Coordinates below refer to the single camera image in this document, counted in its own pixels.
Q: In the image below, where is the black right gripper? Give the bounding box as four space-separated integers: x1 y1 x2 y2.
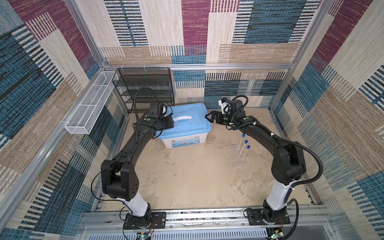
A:
204 111 236 125

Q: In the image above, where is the white plastic storage bin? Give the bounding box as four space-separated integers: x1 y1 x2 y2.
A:
159 133 208 149

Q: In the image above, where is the blue plastic bin lid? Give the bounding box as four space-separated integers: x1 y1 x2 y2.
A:
158 103 212 140

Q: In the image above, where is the blue capped test tube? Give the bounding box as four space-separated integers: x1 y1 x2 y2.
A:
240 145 251 162
238 140 248 157
237 134 246 151

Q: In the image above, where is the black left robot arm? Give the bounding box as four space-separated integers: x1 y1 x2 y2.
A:
98 98 174 229

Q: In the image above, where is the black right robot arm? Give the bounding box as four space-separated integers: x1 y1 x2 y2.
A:
205 95 324 225

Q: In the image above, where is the clear plastic tube rack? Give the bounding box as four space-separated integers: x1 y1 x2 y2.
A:
228 145 247 167

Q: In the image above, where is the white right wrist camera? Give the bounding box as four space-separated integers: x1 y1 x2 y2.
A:
218 98 230 114

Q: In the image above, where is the black wire shelf rack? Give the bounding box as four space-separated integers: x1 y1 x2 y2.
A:
113 68 175 113

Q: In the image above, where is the white wire mesh basket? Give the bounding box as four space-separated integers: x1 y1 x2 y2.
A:
65 71 115 135

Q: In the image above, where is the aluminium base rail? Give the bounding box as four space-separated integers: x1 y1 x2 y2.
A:
75 205 342 240

